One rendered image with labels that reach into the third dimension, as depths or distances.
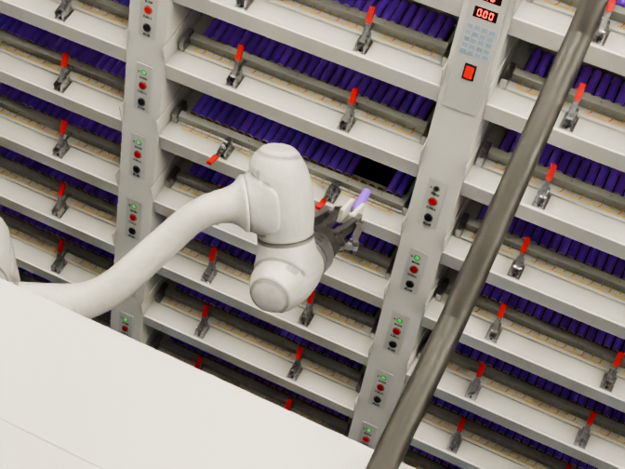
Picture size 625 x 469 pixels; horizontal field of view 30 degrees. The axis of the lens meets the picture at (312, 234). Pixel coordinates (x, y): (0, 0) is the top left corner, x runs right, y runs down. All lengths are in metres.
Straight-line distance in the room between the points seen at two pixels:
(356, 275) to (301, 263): 0.66
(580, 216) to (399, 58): 0.48
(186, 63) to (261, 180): 0.66
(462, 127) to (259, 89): 0.47
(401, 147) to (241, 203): 0.55
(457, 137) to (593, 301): 0.46
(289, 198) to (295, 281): 0.15
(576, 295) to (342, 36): 0.73
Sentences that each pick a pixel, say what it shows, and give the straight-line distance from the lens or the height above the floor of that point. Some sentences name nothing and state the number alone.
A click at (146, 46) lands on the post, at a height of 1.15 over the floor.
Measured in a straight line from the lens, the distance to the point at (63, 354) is 1.07.
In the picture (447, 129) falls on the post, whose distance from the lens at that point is 2.35.
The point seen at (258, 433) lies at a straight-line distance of 1.02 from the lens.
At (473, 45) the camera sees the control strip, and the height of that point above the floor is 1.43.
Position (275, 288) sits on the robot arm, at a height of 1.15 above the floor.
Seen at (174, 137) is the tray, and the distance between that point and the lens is 2.68.
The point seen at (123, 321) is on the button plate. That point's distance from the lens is 3.11.
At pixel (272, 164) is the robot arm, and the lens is 1.97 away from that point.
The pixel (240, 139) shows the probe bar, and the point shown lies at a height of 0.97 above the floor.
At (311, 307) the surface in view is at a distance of 2.82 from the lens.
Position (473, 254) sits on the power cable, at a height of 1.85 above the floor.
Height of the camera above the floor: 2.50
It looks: 39 degrees down
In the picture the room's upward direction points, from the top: 11 degrees clockwise
